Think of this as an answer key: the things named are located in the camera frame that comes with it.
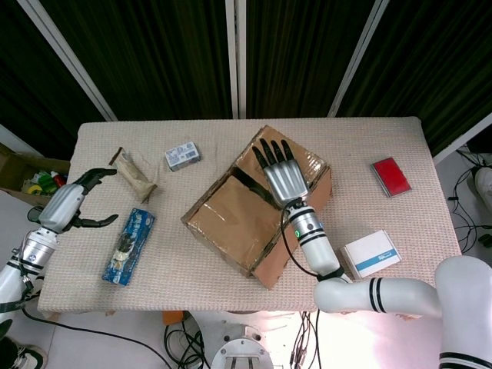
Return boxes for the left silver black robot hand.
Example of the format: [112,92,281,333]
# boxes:
[38,167,119,234]

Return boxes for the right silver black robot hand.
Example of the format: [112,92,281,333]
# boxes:
[251,138,311,209]

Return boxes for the brown cardboard shipping box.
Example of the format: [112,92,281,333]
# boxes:
[180,123,334,291]

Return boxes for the silver white robot base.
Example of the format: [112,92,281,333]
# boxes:
[188,310,320,369]

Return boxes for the cardboard box with colourful items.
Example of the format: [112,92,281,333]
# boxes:
[0,144,72,207]

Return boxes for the blue cookie box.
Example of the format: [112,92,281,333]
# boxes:
[101,208,156,288]

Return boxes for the white box with blue stripe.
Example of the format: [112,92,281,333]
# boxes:
[340,229,403,281]

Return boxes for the beige waffle tablecloth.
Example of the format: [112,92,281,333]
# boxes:
[37,116,462,314]

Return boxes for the brown beige snack wrapper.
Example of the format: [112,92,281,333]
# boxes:
[108,146,158,204]

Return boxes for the red flat case black rim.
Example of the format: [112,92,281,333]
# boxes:
[371,156,412,199]

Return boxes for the small blue white carton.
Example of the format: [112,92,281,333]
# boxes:
[165,141,203,172]

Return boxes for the dark green curtain panel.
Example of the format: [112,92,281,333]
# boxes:
[336,0,492,155]
[38,0,234,120]
[0,0,107,158]
[245,0,376,119]

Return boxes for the black white shoe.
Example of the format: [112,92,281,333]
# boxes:
[0,336,49,369]

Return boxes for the small orange object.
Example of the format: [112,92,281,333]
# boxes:
[161,310,185,327]

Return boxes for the white partition frame post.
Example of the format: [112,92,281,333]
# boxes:
[432,113,492,166]
[327,0,390,118]
[224,0,248,119]
[0,122,45,158]
[17,0,118,122]

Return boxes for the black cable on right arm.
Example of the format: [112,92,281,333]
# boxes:
[279,207,347,281]

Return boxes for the long black floor cable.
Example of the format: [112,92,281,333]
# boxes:
[21,305,174,369]

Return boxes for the thin red black wires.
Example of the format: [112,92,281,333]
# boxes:
[290,311,322,369]

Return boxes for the tangled black floor cables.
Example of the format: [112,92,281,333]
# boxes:
[447,149,492,254]

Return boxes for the black coiled cable bundle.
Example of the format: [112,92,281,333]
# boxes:
[164,321,211,369]

